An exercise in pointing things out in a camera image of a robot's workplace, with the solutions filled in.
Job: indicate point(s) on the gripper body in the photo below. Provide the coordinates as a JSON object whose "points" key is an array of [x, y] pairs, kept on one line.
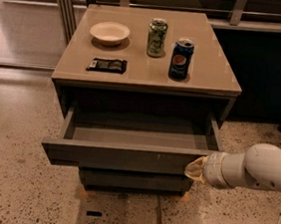
{"points": [[214, 169]]}

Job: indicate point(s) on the grey top drawer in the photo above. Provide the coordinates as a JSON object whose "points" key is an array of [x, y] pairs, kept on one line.
{"points": [[132, 142]]}

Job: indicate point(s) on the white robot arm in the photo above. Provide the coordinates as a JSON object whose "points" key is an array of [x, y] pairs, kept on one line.
{"points": [[259, 167]]}

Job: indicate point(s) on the grey drawer cabinet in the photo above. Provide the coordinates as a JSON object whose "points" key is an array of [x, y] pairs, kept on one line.
{"points": [[145, 87]]}

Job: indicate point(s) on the blue Pepsi can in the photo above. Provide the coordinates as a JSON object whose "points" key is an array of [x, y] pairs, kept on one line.
{"points": [[180, 59]]}

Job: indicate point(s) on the black snack packet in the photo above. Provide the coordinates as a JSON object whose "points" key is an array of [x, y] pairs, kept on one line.
{"points": [[107, 66]]}

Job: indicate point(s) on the green soda can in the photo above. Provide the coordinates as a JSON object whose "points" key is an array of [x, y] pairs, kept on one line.
{"points": [[157, 30]]}

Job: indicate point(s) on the white paper bowl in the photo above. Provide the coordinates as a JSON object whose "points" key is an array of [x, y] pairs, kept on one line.
{"points": [[110, 33]]}

